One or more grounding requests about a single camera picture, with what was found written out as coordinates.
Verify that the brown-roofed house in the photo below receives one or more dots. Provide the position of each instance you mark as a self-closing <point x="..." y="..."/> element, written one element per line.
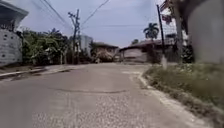
<point x="105" y="53"/>

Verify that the low house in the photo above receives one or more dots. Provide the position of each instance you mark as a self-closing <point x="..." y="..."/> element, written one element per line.
<point x="136" y="53"/>

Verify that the pale tall building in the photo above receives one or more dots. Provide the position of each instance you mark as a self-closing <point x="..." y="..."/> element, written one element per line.
<point x="86" y="41"/>

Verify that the grey concrete road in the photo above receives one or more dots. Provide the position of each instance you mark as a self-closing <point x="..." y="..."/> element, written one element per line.
<point x="93" y="100"/>

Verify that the utility pole with crossarms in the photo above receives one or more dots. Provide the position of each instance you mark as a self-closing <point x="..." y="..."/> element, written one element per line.
<point x="76" y="33"/>

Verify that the palm tree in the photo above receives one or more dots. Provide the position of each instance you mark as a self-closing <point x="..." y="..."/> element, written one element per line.
<point x="151" y="31"/>

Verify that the dark utility pole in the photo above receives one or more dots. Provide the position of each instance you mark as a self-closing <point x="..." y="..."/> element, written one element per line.
<point x="160" y="30"/>

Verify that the green bushes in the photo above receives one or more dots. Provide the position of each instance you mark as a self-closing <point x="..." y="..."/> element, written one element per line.
<point x="43" y="46"/>

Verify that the concrete kerb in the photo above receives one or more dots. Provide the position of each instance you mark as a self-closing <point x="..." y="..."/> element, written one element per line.
<point x="173" y="106"/>

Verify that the dry grass verge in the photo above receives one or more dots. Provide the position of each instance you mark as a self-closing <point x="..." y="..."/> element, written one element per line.
<point x="190" y="80"/>

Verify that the raised concrete pavement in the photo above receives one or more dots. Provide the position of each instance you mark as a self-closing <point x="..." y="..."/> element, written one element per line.
<point x="20" y="72"/>

